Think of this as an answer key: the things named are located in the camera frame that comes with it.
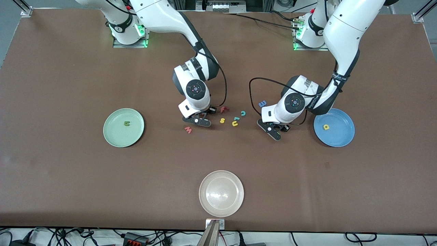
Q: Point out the red foam letter w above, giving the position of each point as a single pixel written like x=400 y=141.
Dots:
x=188 y=130

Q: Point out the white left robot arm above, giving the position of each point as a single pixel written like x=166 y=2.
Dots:
x=348 y=30

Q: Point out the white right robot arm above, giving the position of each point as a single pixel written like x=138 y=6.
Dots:
x=160 y=13

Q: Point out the blue plate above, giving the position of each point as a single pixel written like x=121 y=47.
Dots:
x=339 y=131

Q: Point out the aluminium frame post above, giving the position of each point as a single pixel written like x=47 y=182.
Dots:
x=421 y=13
x=24 y=9

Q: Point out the white plate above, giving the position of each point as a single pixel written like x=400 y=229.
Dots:
x=221 y=193

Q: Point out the grey camera mount pole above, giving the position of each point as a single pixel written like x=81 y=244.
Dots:
x=209 y=237

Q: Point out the black power strip red switches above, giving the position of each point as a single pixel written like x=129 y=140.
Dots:
x=136 y=238

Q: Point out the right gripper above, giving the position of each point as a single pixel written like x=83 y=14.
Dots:
x=209 y=111

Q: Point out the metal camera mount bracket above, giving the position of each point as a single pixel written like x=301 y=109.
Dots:
x=208 y=223

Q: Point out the red foam letter f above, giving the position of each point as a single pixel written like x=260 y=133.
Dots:
x=222 y=110

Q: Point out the blue foam letter m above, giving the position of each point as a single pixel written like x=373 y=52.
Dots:
x=264 y=104

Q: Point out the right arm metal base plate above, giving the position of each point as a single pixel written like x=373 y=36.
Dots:
x=117 y=43

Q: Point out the black power adapter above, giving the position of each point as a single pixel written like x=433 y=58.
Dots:
x=22 y=243

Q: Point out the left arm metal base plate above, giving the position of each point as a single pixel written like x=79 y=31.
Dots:
x=321 y=49

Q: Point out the grey connector box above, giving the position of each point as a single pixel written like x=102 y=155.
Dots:
x=222 y=6

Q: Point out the green plate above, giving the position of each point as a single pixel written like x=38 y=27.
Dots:
x=119 y=135

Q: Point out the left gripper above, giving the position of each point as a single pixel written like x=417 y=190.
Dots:
x=286 y=128

